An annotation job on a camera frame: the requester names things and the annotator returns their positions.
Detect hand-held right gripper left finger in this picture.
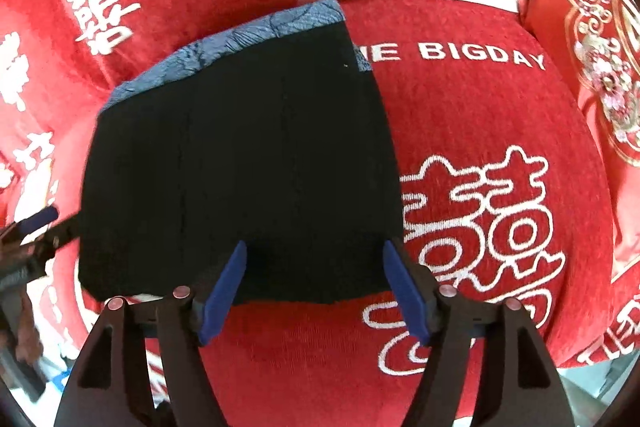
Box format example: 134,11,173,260
54,241,249,427

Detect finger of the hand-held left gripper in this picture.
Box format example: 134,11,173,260
27,213,83,255
12,205,59,237

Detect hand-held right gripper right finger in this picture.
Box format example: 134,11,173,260
382,239,581,427

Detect black pants with blue-grey lining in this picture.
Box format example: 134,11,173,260
77,0,406,306

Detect person's left hand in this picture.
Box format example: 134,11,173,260
12,299,46,365

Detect red blanket with white characters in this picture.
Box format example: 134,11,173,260
0,0,640,427

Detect red embroidered cushion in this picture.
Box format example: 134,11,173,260
520,0,640,288

